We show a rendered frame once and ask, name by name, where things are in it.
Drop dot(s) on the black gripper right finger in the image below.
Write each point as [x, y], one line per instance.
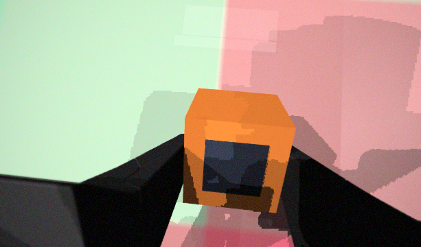
[325, 210]

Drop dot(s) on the orange block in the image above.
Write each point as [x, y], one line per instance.
[236, 150]

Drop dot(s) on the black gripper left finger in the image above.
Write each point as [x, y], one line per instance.
[128, 206]

